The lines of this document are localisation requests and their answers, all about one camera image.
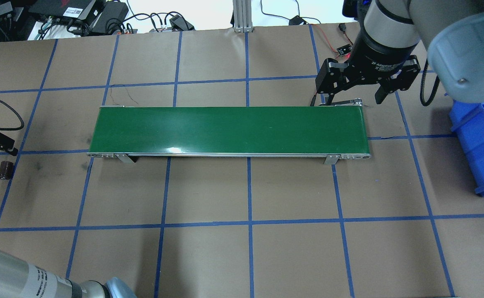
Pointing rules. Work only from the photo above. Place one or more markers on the aluminium frame post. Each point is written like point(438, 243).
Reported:
point(242, 16)

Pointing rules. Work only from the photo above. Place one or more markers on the blue plastic storage bin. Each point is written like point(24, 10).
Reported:
point(468, 125)

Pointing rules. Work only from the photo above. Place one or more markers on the black laptop computer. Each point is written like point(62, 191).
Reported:
point(79, 11)

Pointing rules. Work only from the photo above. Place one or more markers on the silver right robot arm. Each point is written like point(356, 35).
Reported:
point(399, 38)

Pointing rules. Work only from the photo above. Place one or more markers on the green conveyor belt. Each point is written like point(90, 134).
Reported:
point(330, 132)

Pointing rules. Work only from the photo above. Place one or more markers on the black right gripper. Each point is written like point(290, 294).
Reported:
point(377, 56)

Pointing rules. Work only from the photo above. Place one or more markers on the small black controller board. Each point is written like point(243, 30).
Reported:
point(344, 50)

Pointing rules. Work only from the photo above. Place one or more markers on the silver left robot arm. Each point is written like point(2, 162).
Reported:
point(22, 279)

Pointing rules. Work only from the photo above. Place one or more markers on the black power adapter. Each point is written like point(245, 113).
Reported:
point(112, 14)

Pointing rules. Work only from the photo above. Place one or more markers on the dark brown cylindrical capacitor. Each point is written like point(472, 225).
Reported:
point(6, 170)

